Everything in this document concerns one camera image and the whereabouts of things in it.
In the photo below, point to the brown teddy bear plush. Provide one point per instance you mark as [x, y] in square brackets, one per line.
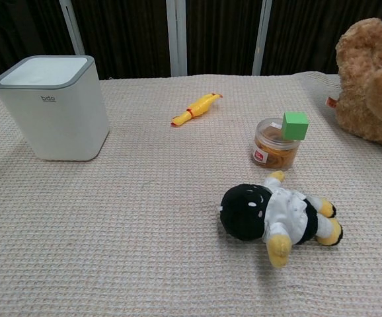
[366, 89]

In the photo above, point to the white open-lid bin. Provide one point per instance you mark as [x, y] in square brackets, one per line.
[62, 125]

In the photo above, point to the beige woven tablecloth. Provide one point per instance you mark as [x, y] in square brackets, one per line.
[144, 231]

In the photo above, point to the white metal frame pole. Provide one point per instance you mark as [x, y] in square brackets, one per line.
[264, 36]
[73, 26]
[177, 36]

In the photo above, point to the yellow rubber chicken toy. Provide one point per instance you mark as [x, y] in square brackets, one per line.
[197, 107]

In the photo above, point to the clear jar of rubber bands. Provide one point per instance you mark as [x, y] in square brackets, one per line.
[273, 155]

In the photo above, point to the dark corrugated backdrop curtain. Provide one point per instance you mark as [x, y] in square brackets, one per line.
[128, 33]

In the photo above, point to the green cube block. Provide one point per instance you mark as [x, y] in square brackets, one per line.
[295, 127]

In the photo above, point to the black white penguin plush doll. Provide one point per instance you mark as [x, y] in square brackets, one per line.
[247, 214]

